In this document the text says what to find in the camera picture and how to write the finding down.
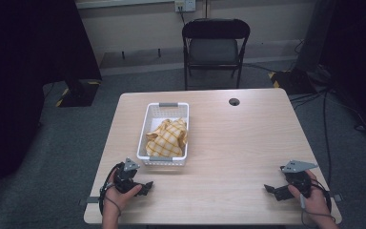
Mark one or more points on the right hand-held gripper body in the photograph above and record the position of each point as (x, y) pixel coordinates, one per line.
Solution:
(298, 178)

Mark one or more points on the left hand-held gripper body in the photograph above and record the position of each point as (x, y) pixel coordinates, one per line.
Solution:
(124, 179)

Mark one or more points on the yellow checked cloth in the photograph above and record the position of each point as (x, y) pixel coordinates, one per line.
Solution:
(168, 138)

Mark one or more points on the white plastic basket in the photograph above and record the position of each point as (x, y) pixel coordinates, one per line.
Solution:
(166, 109)

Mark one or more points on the person's left hand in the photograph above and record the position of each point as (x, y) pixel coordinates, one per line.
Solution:
(120, 198)

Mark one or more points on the person's right hand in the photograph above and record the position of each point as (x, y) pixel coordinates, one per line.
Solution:
(314, 200)

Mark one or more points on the grey table clamp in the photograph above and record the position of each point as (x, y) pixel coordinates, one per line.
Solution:
(337, 197)

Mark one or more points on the black striped stand base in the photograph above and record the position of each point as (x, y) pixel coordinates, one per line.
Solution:
(294, 81)
(77, 93)

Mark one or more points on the black folding chair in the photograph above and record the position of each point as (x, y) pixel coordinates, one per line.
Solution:
(214, 47)

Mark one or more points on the black curtain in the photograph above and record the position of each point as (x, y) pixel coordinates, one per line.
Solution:
(25, 63)

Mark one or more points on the white wall socket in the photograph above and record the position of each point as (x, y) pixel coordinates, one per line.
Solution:
(185, 5)

